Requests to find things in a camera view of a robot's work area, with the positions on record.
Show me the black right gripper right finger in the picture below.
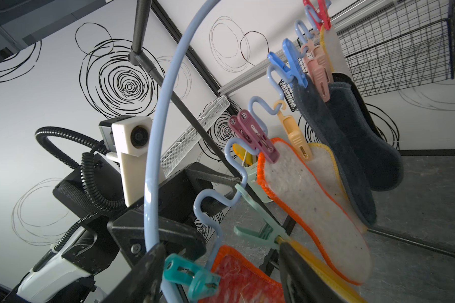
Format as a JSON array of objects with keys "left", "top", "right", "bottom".
[{"left": 279, "top": 242, "right": 343, "bottom": 302}]

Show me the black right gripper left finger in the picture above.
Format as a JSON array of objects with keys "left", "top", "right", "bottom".
[{"left": 102, "top": 243, "right": 166, "bottom": 302}]

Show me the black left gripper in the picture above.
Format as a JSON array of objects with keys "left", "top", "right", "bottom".
[{"left": 52, "top": 153, "right": 243, "bottom": 268}]

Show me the red insole orange trim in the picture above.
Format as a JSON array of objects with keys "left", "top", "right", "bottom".
[{"left": 200, "top": 245, "right": 285, "bottom": 302}]

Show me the white insole orange trim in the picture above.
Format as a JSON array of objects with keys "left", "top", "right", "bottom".
[{"left": 257, "top": 138, "right": 372, "bottom": 285}]

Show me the light blue arc hanger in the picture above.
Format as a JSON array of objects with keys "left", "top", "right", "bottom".
[{"left": 143, "top": 0, "right": 289, "bottom": 303}]

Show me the black metal clothes rack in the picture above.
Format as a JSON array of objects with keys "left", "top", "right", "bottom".
[{"left": 128, "top": 1, "right": 455, "bottom": 258}]

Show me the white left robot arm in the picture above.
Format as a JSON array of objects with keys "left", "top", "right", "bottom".
[{"left": 11, "top": 152, "right": 241, "bottom": 302}]

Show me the yellow foam insole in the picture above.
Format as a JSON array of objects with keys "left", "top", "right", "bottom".
[{"left": 279, "top": 240, "right": 366, "bottom": 302}]

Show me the mint green clothespin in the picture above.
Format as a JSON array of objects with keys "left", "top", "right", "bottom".
[{"left": 233, "top": 184, "right": 291, "bottom": 250}]

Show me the teal clothespin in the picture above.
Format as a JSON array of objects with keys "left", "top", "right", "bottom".
[{"left": 163, "top": 254, "right": 221, "bottom": 300}]

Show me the white insole yellow trim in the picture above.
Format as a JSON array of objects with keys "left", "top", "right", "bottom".
[{"left": 305, "top": 143, "right": 367, "bottom": 234}]

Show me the orange clothespin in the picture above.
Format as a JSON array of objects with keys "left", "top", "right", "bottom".
[{"left": 274, "top": 100, "right": 313, "bottom": 160}]

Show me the black felt insole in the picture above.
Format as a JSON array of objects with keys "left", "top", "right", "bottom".
[{"left": 326, "top": 72, "right": 404, "bottom": 191}]

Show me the dark grey felt insole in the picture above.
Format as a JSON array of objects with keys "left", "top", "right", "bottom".
[{"left": 290, "top": 75, "right": 377, "bottom": 227}]

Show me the purple clothespin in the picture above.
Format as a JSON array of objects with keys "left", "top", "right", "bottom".
[{"left": 228, "top": 110, "right": 280, "bottom": 164}]

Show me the blue clothespin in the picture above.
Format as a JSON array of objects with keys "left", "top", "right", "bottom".
[{"left": 267, "top": 39, "right": 308, "bottom": 88}]

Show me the pink clothespin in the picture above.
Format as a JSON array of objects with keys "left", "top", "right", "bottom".
[{"left": 301, "top": 40, "right": 334, "bottom": 102}]

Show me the red clothespin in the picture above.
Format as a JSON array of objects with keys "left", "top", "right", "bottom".
[{"left": 303, "top": 0, "right": 332, "bottom": 31}]

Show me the black corrugated cable hose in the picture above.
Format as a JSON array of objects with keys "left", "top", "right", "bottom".
[{"left": 35, "top": 126, "right": 126, "bottom": 213}]

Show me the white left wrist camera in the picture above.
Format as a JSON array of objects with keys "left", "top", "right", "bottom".
[{"left": 99, "top": 116, "right": 152, "bottom": 207}]

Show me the black corner frame post left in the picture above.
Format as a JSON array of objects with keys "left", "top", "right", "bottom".
[{"left": 151, "top": 0, "right": 240, "bottom": 115}]

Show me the black wire wall basket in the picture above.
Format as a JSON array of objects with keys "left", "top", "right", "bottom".
[{"left": 278, "top": 0, "right": 455, "bottom": 112}]

